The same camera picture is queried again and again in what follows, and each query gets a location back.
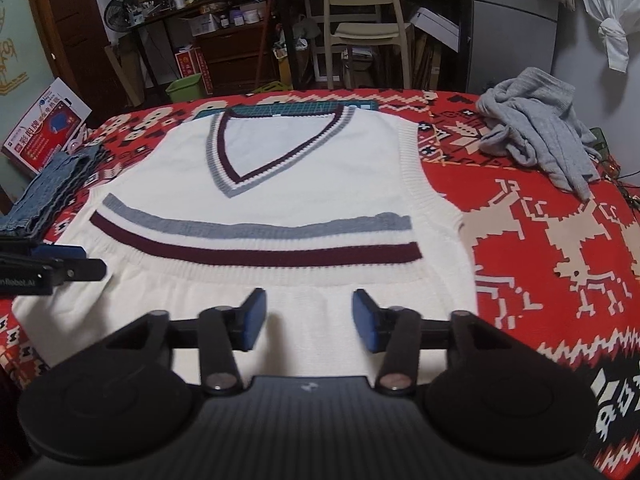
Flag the folded blue jeans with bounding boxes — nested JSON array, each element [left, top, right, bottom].
[[0, 147, 108, 241]]

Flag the white knit vest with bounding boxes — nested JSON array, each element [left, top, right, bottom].
[[11, 105, 478, 391]]

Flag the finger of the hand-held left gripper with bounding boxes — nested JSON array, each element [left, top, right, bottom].
[[0, 256, 107, 285], [0, 240, 87, 262]]

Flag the red white printed box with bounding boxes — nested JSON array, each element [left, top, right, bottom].
[[1, 77, 93, 177]]

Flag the red printed carton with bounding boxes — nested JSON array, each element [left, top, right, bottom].
[[174, 46, 213, 98]]

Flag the green waste bin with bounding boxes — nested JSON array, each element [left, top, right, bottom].
[[165, 74, 207, 103]]

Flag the white curtain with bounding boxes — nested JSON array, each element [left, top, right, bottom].
[[570, 0, 640, 73]]

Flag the red mop stick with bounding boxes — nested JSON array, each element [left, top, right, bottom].
[[252, 0, 273, 91]]

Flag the brown wooden door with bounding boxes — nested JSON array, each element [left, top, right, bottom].
[[32, 0, 133, 116]]

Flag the green cutting mat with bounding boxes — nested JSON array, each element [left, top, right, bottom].
[[222, 101, 378, 118]]

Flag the black electric fan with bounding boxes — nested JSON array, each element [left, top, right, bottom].
[[103, 0, 147, 33]]

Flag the cluttered wooden desk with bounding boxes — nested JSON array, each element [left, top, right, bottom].
[[132, 0, 273, 106]]

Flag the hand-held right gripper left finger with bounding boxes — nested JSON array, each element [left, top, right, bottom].
[[102, 288, 267, 395]]

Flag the crumpled grey sweater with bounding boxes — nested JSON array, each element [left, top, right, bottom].
[[475, 66, 603, 203]]

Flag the wooden drawer cabinet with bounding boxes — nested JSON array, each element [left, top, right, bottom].
[[192, 22, 268, 96]]

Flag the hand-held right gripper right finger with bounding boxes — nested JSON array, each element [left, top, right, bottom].
[[351, 289, 521, 395]]

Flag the white flat box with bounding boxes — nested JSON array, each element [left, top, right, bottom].
[[410, 6, 461, 53]]

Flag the red patterned blanket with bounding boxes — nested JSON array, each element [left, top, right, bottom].
[[0, 89, 640, 471]]

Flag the grey refrigerator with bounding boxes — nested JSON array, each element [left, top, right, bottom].
[[467, 0, 561, 96]]

